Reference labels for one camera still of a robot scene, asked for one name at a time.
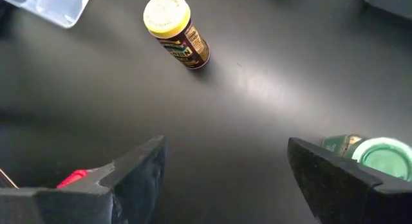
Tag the yellow-lid brown spice can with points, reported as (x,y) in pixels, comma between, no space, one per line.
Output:
(186,47)

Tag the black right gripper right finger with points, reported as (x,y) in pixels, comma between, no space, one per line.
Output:
(347,201)

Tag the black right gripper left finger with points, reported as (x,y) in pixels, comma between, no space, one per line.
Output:
(80,204)

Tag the red-lid smoked paprika tin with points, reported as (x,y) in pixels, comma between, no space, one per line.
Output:
(72,178)

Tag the green-lid oregano jar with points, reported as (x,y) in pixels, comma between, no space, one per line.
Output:
(386,159)

